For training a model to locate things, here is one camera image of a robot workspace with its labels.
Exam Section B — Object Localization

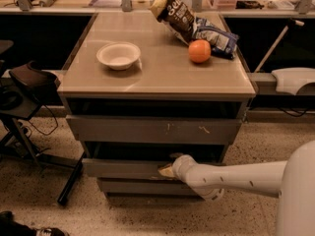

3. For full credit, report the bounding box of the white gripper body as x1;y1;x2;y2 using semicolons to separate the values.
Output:
172;154;197;181

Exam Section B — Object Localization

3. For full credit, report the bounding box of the grey drawer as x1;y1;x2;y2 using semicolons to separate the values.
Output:
97;178;196;196
66;115;241;145
83;143;227;180

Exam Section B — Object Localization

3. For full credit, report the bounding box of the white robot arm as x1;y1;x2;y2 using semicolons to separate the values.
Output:
158;141;315;236

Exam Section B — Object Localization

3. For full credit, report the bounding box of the grey bottom drawer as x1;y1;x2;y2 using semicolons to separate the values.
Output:
97;178;196;196

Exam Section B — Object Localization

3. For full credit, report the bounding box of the grey three-drawer cabinet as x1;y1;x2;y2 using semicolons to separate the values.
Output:
57;10;257;202

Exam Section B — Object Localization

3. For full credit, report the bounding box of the grey top drawer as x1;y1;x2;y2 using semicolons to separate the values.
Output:
66;115;241;145

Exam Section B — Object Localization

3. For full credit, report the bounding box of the orange fruit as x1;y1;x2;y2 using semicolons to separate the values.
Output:
188;39;211;63

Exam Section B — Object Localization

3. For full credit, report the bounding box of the white paper bowl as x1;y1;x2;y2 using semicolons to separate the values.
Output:
96;42;141;71

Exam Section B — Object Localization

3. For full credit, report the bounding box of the blue white snack bag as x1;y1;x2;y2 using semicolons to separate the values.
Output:
192;17;239;60

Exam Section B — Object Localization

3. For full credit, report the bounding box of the black white sneaker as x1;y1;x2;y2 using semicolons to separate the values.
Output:
35;227;69;236

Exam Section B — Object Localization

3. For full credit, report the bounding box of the white curved shell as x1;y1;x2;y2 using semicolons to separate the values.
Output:
272;67;315;95

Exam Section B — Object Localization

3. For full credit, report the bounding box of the brown chip bag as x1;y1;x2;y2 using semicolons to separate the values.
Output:
150;0;195;44

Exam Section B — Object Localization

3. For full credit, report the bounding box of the brown padded device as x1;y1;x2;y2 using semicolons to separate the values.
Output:
9;61;59;101

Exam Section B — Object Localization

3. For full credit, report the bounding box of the dark trouser leg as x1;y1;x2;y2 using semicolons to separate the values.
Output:
0;211;36;236

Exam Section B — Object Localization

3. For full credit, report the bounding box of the black cable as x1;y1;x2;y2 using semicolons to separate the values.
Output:
27;95;60;137

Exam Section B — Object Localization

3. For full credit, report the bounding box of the white stick with handle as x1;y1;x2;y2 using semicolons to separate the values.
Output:
254;19;304;73

